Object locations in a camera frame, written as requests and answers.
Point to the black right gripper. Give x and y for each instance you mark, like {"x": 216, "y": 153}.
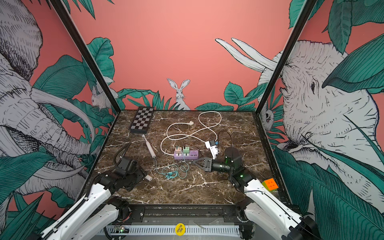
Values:
{"x": 208, "y": 169}

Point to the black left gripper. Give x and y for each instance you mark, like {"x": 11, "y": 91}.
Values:
{"x": 142, "y": 173}

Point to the pink USB charger cube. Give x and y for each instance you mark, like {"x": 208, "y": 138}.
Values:
{"x": 179, "y": 149}

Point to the green cube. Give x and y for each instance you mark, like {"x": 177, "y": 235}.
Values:
{"x": 186, "y": 150}

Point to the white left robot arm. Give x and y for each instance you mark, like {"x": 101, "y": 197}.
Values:
{"x": 98, "y": 207}

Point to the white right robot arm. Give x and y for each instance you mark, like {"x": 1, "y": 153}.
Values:
{"x": 261, "y": 206}

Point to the purple power strip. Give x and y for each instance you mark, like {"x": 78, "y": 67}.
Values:
{"x": 192, "y": 155}

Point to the black white chessboard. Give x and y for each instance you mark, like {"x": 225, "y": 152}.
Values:
{"x": 142, "y": 120}

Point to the colourful Rubik's cube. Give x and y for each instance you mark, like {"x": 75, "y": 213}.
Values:
{"x": 270, "y": 184}

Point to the yellow round sticker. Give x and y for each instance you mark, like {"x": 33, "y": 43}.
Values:
{"x": 180, "y": 229}

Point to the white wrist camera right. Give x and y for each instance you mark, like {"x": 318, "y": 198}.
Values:
{"x": 213, "y": 147}

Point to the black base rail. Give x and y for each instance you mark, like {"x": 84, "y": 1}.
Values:
{"x": 226, "y": 213}

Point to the white slotted cable duct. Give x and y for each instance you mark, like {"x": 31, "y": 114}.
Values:
{"x": 164, "y": 230}

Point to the black enclosure corner post left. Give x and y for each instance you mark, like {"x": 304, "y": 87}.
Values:
{"x": 67, "y": 21}

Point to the black enclosure corner post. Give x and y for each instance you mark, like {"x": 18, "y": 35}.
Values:
{"x": 298, "y": 27}
{"x": 67, "y": 21}

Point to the black enclosure corner post right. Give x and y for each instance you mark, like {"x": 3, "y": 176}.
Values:
{"x": 298, "y": 27}

